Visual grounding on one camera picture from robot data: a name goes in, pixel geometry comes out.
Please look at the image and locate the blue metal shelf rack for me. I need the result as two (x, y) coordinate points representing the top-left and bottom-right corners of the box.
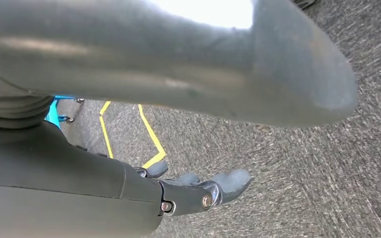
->
(45, 95), (85, 129)

